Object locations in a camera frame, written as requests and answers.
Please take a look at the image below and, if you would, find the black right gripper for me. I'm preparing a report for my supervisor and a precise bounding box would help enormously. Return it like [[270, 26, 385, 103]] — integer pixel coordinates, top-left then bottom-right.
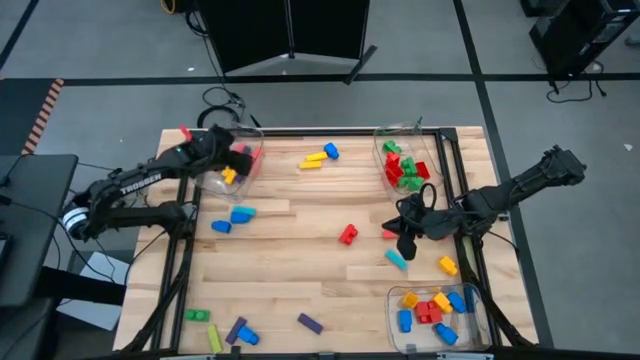
[[381, 192, 464, 262]]

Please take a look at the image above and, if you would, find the black mat with striped edge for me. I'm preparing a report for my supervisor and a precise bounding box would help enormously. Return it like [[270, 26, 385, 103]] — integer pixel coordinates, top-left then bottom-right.
[[0, 77, 66, 156]]

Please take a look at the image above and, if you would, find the black coiled floor cable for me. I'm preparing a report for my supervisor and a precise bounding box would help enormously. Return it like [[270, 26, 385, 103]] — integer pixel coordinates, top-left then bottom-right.
[[196, 86, 247, 129]]

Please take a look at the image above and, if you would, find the black aluminium table frame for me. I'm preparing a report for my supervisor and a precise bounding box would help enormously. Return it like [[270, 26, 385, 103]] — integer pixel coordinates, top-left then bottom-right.
[[115, 127, 541, 354]]

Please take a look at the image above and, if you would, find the clear plastic bin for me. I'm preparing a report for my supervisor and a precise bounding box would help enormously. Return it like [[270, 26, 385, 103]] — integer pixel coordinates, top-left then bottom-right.
[[372, 122, 446, 204], [192, 122, 266, 202], [385, 284, 494, 354]]

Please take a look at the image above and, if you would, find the black room divider panel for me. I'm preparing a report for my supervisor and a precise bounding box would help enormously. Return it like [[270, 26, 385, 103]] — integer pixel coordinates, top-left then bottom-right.
[[198, 0, 292, 75], [288, 0, 372, 61]]

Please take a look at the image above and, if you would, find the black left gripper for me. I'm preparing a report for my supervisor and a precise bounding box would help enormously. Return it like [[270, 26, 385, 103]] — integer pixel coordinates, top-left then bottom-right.
[[179, 123, 255, 177]]

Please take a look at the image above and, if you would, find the lime long bar block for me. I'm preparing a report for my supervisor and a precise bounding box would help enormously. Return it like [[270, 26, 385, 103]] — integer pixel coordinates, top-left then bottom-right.
[[206, 324, 224, 355]]

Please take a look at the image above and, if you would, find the black side desk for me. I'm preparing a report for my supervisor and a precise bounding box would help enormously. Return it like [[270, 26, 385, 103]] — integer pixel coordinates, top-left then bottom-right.
[[0, 153, 80, 307]]

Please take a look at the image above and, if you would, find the black equipment cabinet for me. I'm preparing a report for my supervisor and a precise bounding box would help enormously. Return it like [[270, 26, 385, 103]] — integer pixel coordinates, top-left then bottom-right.
[[528, 0, 640, 81]]

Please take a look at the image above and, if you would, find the black divider foot bar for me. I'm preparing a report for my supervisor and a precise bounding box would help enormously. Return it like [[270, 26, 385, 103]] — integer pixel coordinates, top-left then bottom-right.
[[342, 43, 379, 86]]

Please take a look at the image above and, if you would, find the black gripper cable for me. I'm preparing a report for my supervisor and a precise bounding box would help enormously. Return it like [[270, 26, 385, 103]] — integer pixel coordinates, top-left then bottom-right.
[[418, 182, 439, 211]]

